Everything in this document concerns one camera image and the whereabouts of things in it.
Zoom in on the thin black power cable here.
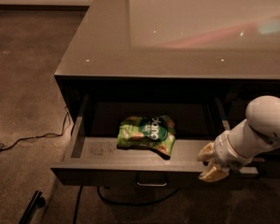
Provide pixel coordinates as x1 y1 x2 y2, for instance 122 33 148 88
0 107 73 152

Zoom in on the thick black floor cable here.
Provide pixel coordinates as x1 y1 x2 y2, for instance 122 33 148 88
97 186 181 207

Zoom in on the black cable to front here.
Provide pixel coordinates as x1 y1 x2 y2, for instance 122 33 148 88
72 185 84 224

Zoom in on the green snack bag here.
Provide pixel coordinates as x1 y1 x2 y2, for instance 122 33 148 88
118 115 175 158

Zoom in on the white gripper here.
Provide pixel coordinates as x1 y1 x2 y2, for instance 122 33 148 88
197 131 252 183

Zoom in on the black metal bar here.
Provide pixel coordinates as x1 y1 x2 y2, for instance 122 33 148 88
18 190 46 224

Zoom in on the grey drawer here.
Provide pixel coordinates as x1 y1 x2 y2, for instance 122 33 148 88
51 96 258 189

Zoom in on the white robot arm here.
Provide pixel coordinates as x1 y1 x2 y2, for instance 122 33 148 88
197 96 280 182

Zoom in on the grey cabinet counter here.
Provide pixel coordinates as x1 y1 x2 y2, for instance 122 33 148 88
54 0 280 180

